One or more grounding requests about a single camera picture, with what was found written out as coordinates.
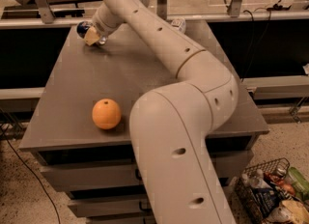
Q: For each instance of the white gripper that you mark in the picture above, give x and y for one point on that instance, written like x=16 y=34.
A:
x=98 y=27

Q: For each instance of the blue pepsi can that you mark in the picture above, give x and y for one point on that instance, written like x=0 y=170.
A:
x=82 y=28

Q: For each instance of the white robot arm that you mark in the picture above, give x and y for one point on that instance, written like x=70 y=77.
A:
x=168 y=125

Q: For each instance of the orange fruit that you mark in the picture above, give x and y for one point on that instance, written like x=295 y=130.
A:
x=106 y=113

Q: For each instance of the clear plastic water bottle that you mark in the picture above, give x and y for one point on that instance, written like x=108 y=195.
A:
x=179 y=24

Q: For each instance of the grey drawer cabinet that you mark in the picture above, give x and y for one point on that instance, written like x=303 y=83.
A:
x=62 y=130

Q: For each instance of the middle grey drawer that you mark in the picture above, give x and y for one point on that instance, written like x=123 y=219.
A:
x=135 y=201

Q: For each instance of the grey drawer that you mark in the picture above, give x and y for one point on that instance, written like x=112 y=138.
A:
x=135 y=201
x=96 y=175
x=129 y=218

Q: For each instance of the bottom grey drawer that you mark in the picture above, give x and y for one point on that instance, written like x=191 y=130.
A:
x=129 y=218

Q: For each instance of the top grey drawer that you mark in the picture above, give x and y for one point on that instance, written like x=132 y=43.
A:
x=96 y=175

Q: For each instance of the small bottle in basket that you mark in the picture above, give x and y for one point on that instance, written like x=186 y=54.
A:
x=257 y=180

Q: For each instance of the blue snack bag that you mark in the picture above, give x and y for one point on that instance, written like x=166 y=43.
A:
x=267 y=199

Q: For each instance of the green bag in basket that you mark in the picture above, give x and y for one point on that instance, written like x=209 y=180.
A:
x=299 y=183

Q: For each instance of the left metal bracket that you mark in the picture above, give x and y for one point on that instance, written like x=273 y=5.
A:
x=47 y=16

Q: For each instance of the wire basket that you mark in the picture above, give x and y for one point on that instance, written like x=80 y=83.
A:
x=245 y=191

